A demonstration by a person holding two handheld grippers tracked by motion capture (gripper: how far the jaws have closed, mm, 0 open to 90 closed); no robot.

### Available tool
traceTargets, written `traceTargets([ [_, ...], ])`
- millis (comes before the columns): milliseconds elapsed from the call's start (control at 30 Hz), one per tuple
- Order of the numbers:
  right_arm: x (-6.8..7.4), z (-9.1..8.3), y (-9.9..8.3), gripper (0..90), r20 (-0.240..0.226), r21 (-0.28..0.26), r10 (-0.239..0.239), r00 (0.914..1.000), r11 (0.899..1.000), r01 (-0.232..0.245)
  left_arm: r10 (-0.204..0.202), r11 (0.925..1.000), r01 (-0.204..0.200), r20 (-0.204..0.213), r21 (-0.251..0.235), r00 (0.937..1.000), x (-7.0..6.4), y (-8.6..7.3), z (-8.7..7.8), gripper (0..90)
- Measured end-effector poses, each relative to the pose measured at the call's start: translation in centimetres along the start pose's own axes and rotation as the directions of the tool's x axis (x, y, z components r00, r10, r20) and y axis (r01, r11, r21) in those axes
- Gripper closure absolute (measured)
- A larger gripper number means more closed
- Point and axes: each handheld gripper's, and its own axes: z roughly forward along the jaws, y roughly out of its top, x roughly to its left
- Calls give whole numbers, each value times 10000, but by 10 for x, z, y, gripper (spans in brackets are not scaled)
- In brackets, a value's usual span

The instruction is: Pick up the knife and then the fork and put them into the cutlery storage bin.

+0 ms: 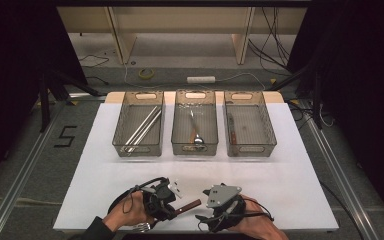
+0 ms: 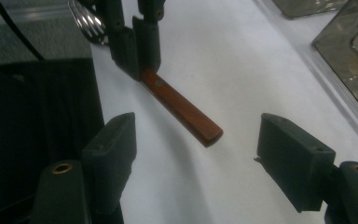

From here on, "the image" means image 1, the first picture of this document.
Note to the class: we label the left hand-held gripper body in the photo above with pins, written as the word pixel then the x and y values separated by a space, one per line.
pixel 160 196

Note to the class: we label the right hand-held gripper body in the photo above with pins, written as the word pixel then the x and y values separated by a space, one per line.
pixel 223 195

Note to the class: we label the translucent grey plastic bin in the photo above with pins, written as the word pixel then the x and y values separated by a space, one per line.
pixel 155 151
pixel 253 133
pixel 210 133

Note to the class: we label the metal spoon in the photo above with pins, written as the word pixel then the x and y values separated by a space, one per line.
pixel 198 140

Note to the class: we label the metal chopstick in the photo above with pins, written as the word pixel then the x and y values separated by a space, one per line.
pixel 149 130
pixel 145 131

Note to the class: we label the white chopstick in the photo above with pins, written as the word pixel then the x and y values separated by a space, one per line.
pixel 140 125

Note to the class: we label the person's left hand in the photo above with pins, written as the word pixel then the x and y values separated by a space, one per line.
pixel 130 213

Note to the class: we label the person's right hand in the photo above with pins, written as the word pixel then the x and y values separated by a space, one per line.
pixel 256 225

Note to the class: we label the white power strip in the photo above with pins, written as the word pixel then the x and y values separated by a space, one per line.
pixel 201 80

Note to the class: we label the yellow tape roll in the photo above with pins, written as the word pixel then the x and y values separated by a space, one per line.
pixel 139 73

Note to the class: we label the black metal stand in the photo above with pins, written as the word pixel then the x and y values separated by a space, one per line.
pixel 44 106
pixel 316 100

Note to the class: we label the beige wooden shelf unit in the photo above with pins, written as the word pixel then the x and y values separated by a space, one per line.
pixel 180 20

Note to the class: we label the black curtain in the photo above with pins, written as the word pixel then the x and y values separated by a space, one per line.
pixel 6 66
pixel 363 83

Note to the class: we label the aluminium floor rail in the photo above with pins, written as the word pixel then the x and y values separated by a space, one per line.
pixel 345 193
pixel 13 193

